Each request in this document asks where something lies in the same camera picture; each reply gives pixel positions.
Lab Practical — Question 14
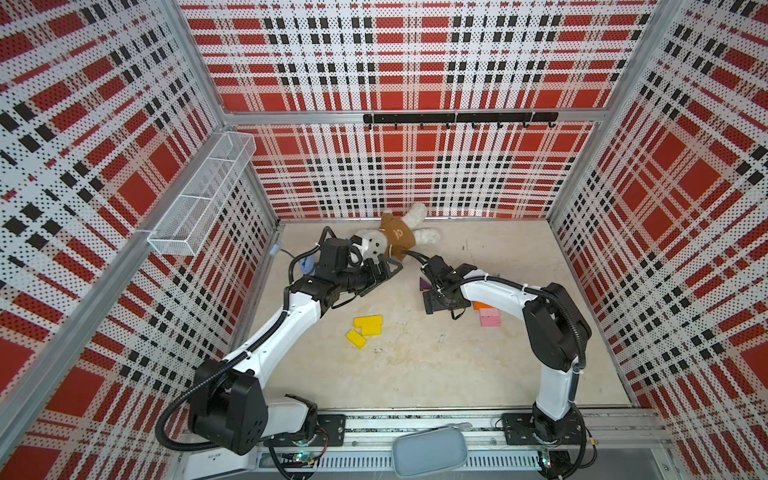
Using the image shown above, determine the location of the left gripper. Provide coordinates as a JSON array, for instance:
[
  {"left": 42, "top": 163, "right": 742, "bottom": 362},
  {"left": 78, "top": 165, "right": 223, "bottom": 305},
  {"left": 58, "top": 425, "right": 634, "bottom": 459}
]
[{"left": 335, "top": 254, "right": 401, "bottom": 295}]

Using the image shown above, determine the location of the yellow long block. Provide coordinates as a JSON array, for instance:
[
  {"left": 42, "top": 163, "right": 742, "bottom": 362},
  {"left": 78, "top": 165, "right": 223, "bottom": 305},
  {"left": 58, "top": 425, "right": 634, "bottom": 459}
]
[{"left": 353, "top": 315, "right": 383, "bottom": 329}]

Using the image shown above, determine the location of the yellow short block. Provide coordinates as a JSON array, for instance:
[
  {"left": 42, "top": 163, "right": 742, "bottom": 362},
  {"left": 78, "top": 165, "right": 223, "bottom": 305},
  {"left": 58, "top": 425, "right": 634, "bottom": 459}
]
[{"left": 360, "top": 325, "right": 382, "bottom": 337}]

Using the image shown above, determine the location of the yellow small block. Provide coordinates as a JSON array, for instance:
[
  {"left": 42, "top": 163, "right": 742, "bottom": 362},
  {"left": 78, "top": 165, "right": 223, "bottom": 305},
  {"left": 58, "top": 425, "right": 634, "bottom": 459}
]
[{"left": 346, "top": 329, "right": 367, "bottom": 349}]

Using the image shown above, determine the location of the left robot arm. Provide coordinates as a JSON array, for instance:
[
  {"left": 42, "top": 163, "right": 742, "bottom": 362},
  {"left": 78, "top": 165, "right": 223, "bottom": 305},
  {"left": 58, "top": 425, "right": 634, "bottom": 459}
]
[{"left": 154, "top": 227, "right": 403, "bottom": 455}]

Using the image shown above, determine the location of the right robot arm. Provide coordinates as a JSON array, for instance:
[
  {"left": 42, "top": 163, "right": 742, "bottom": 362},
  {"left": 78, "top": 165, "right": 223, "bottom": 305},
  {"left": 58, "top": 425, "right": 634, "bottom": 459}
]
[{"left": 405, "top": 250, "right": 592, "bottom": 445}]

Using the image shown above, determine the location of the white teddy bear brown shirt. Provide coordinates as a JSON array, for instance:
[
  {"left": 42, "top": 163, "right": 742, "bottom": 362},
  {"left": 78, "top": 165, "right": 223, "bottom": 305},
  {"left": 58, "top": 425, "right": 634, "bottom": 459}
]
[{"left": 356, "top": 203, "right": 441, "bottom": 261}]

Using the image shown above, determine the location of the grey pouch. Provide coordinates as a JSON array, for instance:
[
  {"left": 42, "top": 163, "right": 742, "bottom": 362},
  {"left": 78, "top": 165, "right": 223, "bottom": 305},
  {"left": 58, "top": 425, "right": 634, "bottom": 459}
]
[{"left": 392, "top": 423, "right": 471, "bottom": 479}]

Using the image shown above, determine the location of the white box device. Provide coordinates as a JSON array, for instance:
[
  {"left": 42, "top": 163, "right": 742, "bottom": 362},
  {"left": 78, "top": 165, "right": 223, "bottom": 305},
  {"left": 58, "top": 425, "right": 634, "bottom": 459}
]
[{"left": 182, "top": 448, "right": 257, "bottom": 479}]

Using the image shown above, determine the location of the blue cable connector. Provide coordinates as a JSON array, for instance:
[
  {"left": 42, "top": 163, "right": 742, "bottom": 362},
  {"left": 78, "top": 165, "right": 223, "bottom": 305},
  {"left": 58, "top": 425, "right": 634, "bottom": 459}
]
[{"left": 298, "top": 255, "right": 316, "bottom": 275}]

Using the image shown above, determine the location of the black hook rail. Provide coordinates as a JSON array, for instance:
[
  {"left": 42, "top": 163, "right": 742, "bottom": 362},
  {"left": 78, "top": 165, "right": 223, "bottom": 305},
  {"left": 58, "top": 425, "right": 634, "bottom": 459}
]
[{"left": 362, "top": 111, "right": 559, "bottom": 126}]

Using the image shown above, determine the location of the white wire mesh basket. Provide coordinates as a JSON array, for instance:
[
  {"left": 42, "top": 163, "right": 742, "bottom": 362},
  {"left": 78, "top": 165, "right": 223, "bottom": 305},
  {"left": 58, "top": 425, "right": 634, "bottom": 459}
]
[{"left": 148, "top": 132, "right": 255, "bottom": 257}]

